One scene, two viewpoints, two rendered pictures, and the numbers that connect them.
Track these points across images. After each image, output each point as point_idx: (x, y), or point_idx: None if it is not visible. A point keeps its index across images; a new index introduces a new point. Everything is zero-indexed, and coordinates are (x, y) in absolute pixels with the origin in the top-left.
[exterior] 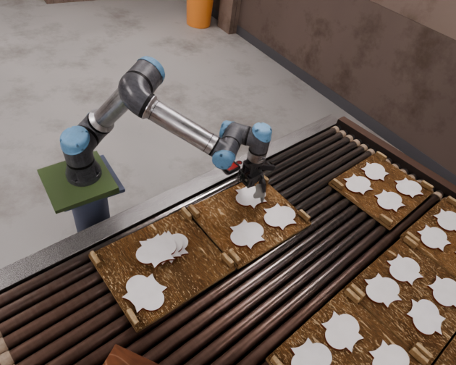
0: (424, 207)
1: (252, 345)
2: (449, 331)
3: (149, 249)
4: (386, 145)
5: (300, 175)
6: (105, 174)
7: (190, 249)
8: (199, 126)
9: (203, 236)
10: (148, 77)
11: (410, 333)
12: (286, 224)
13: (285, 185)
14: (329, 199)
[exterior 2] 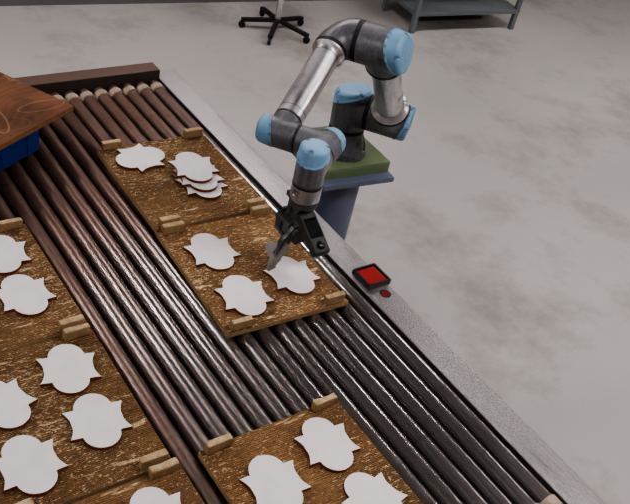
0: None
1: (48, 227)
2: None
3: (195, 161)
4: None
5: (357, 367)
6: (343, 164)
7: (195, 200)
8: (303, 89)
9: (215, 214)
10: (362, 33)
11: None
12: (225, 297)
13: (328, 339)
14: (289, 389)
